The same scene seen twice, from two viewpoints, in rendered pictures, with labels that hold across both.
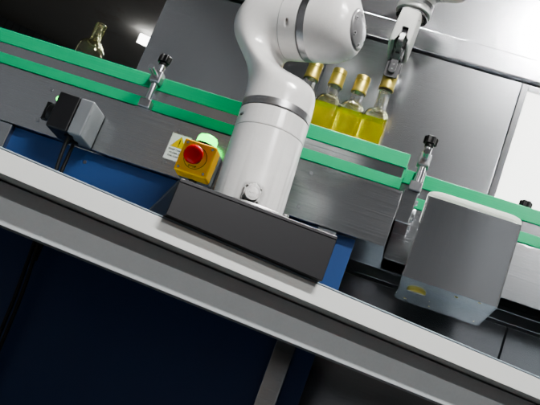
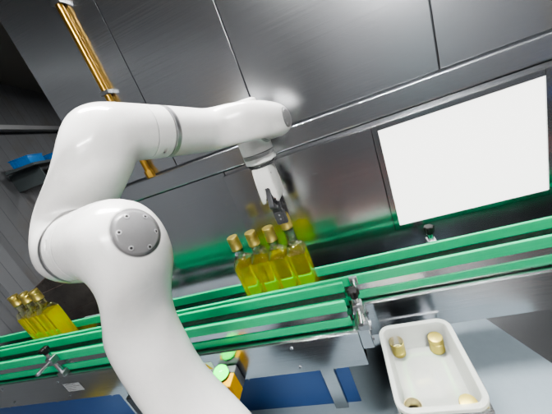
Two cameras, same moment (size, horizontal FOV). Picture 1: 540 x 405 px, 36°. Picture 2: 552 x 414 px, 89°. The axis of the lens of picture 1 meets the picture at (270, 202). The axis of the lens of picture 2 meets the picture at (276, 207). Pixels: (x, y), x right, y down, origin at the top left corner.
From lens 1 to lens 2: 155 cm
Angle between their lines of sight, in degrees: 34
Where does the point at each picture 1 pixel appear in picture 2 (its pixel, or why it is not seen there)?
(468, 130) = (353, 187)
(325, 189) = (307, 351)
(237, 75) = (195, 236)
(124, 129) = not seen: hidden behind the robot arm
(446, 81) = (315, 163)
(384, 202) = (350, 342)
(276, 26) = not seen: outside the picture
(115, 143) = not seen: hidden behind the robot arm
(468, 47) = (312, 126)
